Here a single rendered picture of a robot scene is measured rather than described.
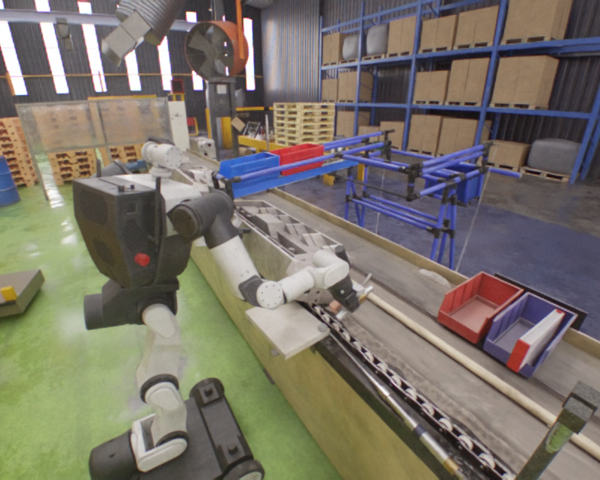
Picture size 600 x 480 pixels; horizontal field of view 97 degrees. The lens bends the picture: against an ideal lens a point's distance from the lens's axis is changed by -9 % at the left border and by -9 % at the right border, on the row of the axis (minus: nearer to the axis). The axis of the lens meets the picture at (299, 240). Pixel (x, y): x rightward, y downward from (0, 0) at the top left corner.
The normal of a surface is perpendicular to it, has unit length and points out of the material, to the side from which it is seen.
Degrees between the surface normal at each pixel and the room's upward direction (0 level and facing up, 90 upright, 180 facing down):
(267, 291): 66
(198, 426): 0
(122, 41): 90
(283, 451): 0
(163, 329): 90
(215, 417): 0
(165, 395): 90
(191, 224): 89
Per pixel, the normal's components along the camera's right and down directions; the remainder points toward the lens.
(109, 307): 0.53, 0.37
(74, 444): 0.00, -0.90
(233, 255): 0.48, -0.04
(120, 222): 0.89, 0.29
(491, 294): -0.84, 0.20
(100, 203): -0.43, 0.22
